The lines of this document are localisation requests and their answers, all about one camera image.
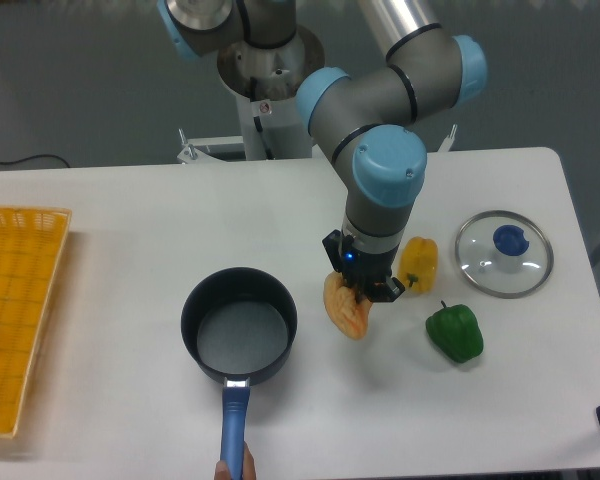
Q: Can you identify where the green bell pepper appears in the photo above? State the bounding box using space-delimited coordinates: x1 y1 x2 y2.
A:
425 301 484 364

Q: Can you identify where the yellow woven basket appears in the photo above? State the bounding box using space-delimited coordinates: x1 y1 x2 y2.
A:
0 205 72 438

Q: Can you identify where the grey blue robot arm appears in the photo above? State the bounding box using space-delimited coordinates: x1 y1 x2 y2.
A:
158 1 487 302

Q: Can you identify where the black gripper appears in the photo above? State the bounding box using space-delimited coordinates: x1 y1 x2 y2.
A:
322 230 405 303

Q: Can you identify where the triangle bread pastry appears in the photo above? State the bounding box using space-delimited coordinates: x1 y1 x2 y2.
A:
323 272 373 340

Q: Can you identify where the glass lid blue knob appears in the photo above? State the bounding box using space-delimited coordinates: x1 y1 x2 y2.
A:
454 210 554 299

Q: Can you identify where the black pan blue handle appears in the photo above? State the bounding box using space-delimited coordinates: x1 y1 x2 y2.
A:
180 267 298 479

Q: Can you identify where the yellow bell pepper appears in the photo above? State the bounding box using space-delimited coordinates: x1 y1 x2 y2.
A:
397 237 438 294

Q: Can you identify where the black cable on floor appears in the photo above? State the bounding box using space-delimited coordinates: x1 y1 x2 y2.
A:
0 154 72 169

